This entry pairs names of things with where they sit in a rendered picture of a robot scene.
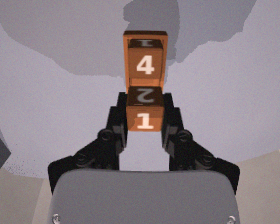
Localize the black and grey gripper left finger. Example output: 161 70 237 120
48 92 128 195

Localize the orange-brown number cube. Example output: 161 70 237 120
128 39 164 79
126 86 164 132

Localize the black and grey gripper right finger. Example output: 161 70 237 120
161 93 240 195

